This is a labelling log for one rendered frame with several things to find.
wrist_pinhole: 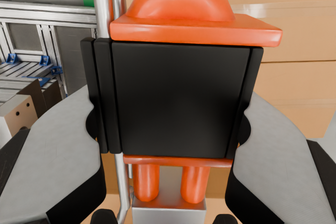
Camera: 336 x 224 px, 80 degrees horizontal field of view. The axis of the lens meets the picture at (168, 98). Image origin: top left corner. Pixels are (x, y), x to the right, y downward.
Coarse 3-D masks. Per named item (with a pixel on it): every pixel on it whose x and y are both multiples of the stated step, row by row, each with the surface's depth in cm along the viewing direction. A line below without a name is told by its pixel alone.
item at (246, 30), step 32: (128, 32) 9; (160, 32) 8; (192, 32) 8; (224, 32) 8; (256, 32) 8; (128, 64) 9; (160, 64) 9; (192, 64) 9; (224, 64) 9; (256, 64) 9; (128, 96) 10; (160, 96) 10; (192, 96) 10; (224, 96) 10; (128, 128) 11; (160, 128) 11; (192, 128) 11; (224, 128) 11; (128, 160) 12; (160, 160) 12; (192, 160) 12; (224, 160) 12
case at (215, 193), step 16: (112, 160) 46; (112, 176) 42; (208, 176) 43; (224, 176) 43; (112, 192) 39; (208, 192) 40; (224, 192) 40; (96, 208) 41; (112, 208) 41; (208, 208) 40; (224, 208) 40
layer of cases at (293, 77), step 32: (128, 0) 70; (256, 0) 69; (288, 0) 69; (320, 0) 69; (288, 32) 74; (320, 32) 74; (288, 64) 81; (320, 64) 80; (288, 96) 88; (320, 96) 88; (320, 128) 96
